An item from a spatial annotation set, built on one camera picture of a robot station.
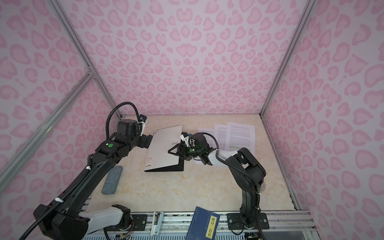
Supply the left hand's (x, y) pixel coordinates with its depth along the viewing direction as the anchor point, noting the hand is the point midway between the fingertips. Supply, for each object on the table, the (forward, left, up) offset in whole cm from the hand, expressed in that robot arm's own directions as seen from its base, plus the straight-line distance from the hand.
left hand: (140, 130), depth 76 cm
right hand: (-7, -16, -13) cm, 21 cm away
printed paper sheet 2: (+15, -58, -27) cm, 66 cm away
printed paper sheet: (+17, -45, -28) cm, 56 cm away
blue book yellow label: (-39, -31, -26) cm, 56 cm away
